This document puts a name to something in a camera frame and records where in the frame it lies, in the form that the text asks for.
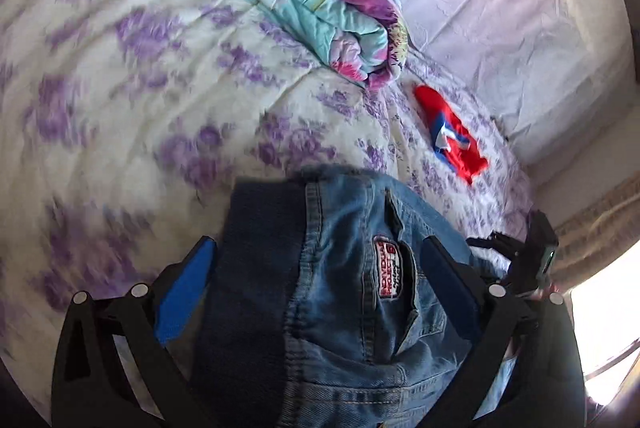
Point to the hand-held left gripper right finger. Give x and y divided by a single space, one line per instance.
450 293

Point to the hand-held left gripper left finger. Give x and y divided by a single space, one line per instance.
185 288

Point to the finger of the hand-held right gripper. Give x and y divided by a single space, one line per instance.
492 244

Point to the blue denim pants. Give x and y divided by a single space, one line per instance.
340 308

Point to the beige brick-pattern curtain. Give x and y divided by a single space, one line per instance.
595 233

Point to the red white blue folded garment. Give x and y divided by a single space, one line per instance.
450 133

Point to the purple floral bed sheet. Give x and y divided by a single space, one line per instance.
125 83

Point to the pale lilac pillow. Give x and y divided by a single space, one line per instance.
500 8

